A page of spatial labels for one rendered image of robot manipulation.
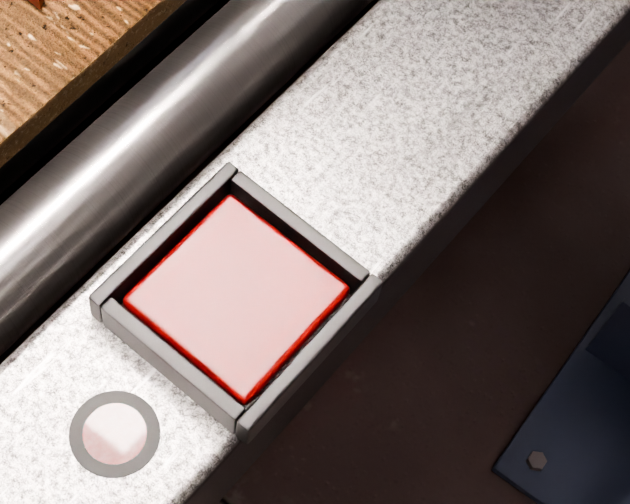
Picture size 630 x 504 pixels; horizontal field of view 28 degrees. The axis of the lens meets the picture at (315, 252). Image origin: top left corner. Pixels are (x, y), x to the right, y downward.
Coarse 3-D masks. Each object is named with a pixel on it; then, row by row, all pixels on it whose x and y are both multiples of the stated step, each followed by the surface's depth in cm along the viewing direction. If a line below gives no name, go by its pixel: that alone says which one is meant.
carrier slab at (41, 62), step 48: (0, 0) 49; (48, 0) 49; (96, 0) 50; (144, 0) 50; (0, 48) 48; (48, 48) 48; (96, 48) 49; (0, 96) 47; (48, 96) 48; (0, 144) 47
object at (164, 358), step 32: (224, 192) 48; (256, 192) 47; (192, 224) 47; (288, 224) 47; (160, 256) 46; (320, 256) 47; (96, 288) 45; (128, 288) 46; (352, 288) 47; (128, 320) 44; (352, 320) 45; (160, 352) 44; (320, 352) 44; (192, 384) 43; (288, 384) 44; (224, 416) 44; (256, 416) 43
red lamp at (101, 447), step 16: (96, 416) 44; (112, 416) 44; (128, 416) 44; (96, 432) 44; (112, 432) 44; (128, 432) 44; (144, 432) 44; (96, 448) 44; (112, 448) 44; (128, 448) 44
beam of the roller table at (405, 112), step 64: (384, 0) 54; (448, 0) 54; (512, 0) 54; (576, 0) 55; (320, 64) 52; (384, 64) 52; (448, 64) 52; (512, 64) 53; (576, 64) 53; (256, 128) 50; (320, 128) 50; (384, 128) 51; (448, 128) 51; (512, 128) 51; (192, 192) 49; (320, 192) 49; (384, 192) 49; (448, 192) 50; (128, 256) 47; (384, 256) 48; (64, 320) 46; (0, 384) 45; (64, 384) 45; (128, 384) 45; (320, 384) 51; (0, 448) 44; (64, 448) 44; (192, 448) 44; (256, 448) 48
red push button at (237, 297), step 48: (192, 240) 46; (240, 240) 46; (288, 240) 47; (144, 288) 45; (192, 288) 45; (240, 288) 45; (288, 288) 46; (336, 288) 46; (192, 336) 44; (240, 336) 45; (288, 336) 45; (240, 384) 44
